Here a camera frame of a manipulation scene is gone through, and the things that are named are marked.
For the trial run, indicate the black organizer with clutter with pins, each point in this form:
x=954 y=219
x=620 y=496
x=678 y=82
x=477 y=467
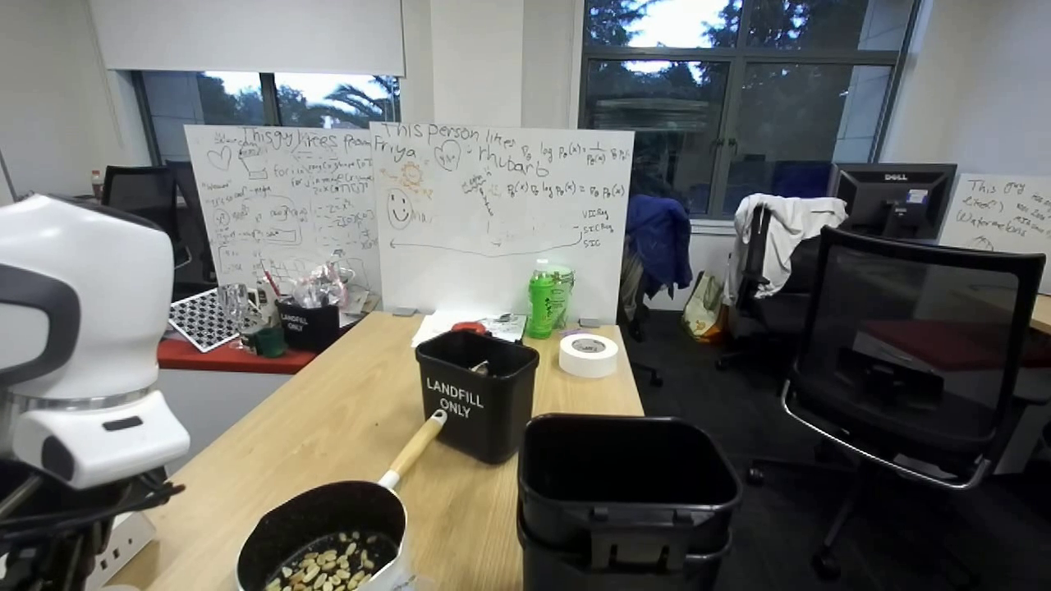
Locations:
x=308 y=318

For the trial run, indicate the yellow bag on floor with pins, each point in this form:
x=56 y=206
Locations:
x=704 y=306

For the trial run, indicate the small black landfill bin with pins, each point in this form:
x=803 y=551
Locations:
x=484 y=389

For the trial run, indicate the blue jacket on chair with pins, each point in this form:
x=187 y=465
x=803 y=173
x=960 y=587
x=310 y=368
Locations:
x=658 y=236

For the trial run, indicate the whiteboard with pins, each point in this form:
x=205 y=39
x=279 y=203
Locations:
x=1003 y=213
x=282 y=203
x=464 y=216

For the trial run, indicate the black computer monitor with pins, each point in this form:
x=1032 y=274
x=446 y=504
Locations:
x=897 y=203

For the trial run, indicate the black chair at left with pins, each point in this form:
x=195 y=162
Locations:
x=152 y=199

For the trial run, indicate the white tape roll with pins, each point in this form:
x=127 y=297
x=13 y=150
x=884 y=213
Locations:
x=589 y=355

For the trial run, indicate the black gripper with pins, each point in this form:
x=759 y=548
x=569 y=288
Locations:
x=54 y=532

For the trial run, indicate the red top white cabinet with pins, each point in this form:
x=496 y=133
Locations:
x=214 y=389

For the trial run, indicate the marshmallows in pot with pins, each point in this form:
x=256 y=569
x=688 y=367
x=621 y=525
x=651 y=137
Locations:
x=333 y=564

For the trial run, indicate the far right whiteboard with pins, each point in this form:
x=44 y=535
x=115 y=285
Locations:
x=1003 y=213

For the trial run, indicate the black mesh office chair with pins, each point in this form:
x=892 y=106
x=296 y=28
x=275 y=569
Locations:
x=907 y=367

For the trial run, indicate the white papers on table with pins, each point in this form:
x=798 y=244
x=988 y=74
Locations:
x=491 y=328

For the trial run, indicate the left whiteboard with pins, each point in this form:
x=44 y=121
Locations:
x=282 y=203

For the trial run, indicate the green wipes canister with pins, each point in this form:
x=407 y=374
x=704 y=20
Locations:
x=550 y=291

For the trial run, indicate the large black plastic bin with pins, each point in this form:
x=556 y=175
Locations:
x=621 y=504

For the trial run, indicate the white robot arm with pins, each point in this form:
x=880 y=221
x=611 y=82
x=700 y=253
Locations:
x=84 y=426

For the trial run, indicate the white roller blind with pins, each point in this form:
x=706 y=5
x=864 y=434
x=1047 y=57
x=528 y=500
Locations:
x=356 y=39

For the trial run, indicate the black saucepan wooden handle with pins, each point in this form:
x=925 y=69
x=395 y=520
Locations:
x=338 y=506

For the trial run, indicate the white jacket on chair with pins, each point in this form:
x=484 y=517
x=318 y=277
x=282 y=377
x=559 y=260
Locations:
x=794 y=221

